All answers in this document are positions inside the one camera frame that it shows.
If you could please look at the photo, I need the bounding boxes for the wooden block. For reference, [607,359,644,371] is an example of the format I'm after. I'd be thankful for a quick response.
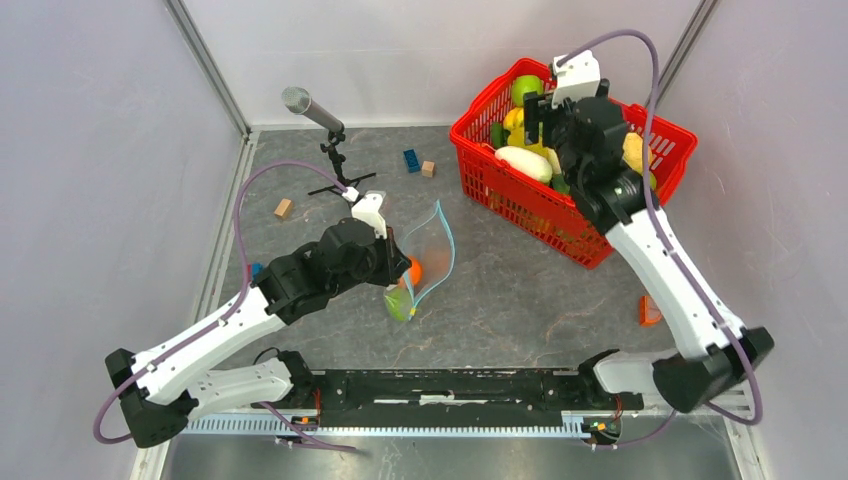
[274,198,293,220]

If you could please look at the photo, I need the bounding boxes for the white cucumber toy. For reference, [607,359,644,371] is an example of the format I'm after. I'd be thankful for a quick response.
[494,146,553,184]

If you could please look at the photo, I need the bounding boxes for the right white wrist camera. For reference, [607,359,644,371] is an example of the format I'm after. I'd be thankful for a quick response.
[551,50,601,109]

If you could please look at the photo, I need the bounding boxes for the yellow lemon toy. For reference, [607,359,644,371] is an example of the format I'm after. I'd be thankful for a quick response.
[622,132,644,174]

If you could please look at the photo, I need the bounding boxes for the white cable duct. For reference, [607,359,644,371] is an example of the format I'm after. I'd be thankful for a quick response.
[182,413,590,440]

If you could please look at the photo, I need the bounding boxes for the green apple toy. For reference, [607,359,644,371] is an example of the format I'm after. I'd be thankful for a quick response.
[510,75,545,108]

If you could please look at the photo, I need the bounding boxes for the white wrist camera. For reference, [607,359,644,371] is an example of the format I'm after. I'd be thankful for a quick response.
[551,50,601,109]
[341,186,388,239]

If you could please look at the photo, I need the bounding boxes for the red and blue bricks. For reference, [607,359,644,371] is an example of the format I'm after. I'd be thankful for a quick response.
[249,262,264,279]

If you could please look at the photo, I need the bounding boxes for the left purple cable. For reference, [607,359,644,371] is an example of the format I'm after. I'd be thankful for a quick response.
[92,159,362,454]

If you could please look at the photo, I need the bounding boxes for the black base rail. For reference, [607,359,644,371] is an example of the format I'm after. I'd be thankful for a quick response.
[272,368,645,428]

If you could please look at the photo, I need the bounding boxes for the red plastic basket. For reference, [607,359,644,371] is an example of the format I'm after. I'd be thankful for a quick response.
[450,57,698,270]

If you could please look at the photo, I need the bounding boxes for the blue toy brick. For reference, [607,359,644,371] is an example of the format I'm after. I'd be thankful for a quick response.
[403,149,422,173]

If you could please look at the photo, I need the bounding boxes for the black tripod stand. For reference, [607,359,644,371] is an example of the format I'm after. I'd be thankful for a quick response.
[308,132,377,196]

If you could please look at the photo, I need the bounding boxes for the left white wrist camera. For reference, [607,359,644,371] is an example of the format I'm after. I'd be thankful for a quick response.
[341,186,388,239]

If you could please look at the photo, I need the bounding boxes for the small wooden cube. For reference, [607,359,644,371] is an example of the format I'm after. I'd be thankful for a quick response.
[421,161,436,178]

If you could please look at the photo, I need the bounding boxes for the orange fruit toy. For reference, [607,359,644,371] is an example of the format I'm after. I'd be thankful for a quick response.
[397,256,423,289]

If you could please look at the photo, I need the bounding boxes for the grey microphone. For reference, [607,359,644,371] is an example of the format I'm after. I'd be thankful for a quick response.
[281,86,344,134]

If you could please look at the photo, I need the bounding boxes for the orange slice toy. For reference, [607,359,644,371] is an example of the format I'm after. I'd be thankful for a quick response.
[639,295,663,327]

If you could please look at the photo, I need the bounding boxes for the yellow banana toy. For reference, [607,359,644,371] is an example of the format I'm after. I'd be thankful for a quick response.
[502,107,524,132]

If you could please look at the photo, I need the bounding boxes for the clear zip top bag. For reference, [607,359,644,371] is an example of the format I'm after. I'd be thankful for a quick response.
[384,200,456,320]

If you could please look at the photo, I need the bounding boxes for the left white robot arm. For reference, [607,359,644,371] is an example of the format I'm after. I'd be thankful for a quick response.
[93,218,412,448]

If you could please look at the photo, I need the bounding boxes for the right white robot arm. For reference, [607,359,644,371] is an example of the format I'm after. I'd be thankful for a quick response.
[524,92,775,413]

